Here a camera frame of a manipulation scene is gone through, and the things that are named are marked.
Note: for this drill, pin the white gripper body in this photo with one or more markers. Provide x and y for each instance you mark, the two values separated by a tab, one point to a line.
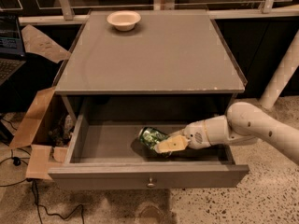
194	134

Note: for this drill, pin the green soda can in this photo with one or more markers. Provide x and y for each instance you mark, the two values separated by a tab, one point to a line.
151	137

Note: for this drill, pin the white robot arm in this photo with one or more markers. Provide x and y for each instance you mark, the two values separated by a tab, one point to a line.
241	125

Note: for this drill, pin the round metal drawer knob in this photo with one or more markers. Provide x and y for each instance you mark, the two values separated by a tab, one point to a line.
151	184

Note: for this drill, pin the grey cabinet with top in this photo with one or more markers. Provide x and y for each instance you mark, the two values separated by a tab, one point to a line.
173	67

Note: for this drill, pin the open grey top drawer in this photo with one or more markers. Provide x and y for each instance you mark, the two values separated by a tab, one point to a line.
106	154

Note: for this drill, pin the white diagonal pole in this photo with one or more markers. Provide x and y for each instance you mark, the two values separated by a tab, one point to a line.
282	75

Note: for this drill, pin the white paper bowl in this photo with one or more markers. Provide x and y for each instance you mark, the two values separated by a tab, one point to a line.
124	20

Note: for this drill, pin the brown cardboard box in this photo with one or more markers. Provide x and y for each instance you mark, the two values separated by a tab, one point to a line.
41	118

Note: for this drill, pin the brown paper sheet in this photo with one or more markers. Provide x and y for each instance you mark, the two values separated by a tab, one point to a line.
38	43

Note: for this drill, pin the open laptop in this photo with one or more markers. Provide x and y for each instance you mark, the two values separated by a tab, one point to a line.
12	50

